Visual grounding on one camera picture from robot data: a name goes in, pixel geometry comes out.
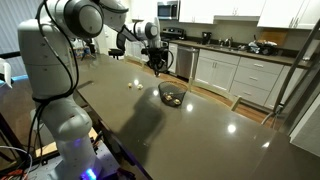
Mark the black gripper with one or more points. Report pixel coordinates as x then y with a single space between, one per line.
156 56

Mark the small yellow snack packet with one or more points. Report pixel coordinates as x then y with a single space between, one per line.
165 96
140 86
171 98
130 85
177 101

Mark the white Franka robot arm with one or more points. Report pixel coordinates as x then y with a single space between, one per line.
50 66

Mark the robot base mounting platform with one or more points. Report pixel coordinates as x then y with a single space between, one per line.
110 163

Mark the stainless steel dishwasher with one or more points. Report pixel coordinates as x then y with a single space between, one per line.
185 62

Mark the black round stool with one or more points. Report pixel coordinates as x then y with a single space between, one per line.
115 52

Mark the black coffee maker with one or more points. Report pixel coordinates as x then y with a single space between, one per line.
206 37

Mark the white double cabinet doors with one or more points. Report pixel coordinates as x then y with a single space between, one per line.
216 71

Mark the stainless steel microwave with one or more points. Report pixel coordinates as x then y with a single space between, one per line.
167 9

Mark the white upper cabinet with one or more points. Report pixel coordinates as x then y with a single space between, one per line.
286 13
196 10
238 7

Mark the chrome sink faucet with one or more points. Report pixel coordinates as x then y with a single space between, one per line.
228 41

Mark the dark sink countertop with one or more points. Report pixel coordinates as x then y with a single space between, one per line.
233 50

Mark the white sink-side drawer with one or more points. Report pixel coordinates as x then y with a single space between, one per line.
255 78
261 65
250 93

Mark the pile of dishes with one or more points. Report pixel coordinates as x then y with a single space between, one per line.
261 47

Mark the wooden cutting board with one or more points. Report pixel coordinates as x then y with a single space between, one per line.
273 37

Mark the grey metal tripod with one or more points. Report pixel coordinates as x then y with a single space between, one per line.
293 70

